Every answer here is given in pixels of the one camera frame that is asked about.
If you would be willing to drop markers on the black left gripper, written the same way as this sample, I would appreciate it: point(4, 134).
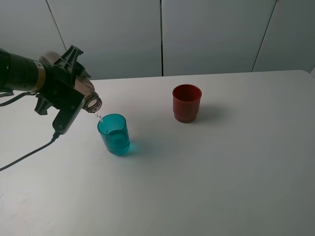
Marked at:
point(58, 89)

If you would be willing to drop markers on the teal translucent plastic cup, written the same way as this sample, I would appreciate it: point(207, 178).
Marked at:
point(114, 133)

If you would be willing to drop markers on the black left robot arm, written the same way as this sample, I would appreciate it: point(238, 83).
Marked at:
point(21, 74)

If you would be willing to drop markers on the red plastic cup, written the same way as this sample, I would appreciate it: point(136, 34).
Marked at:
point(186, 102)

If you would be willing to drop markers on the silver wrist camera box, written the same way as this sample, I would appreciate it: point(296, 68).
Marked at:
point(68, 112)

